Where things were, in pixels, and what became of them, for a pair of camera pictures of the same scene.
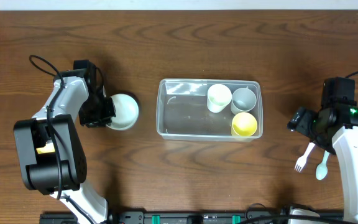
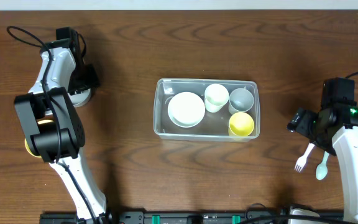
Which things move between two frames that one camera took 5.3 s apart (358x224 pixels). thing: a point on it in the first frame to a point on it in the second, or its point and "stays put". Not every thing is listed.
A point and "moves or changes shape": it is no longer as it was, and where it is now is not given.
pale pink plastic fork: x=300 y=161 stays put
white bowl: x=127 y=112 to x=186 y=109
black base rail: x=142 y=218 stays put
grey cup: x=243 y=99 stays put
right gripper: x=301 y=121 stays put
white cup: x=219 y=97 stays put
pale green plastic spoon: x=322 y=168 stays put
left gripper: x=109 y=112 to x=94 y=79
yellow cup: x=244 y=124 moves or changes shape
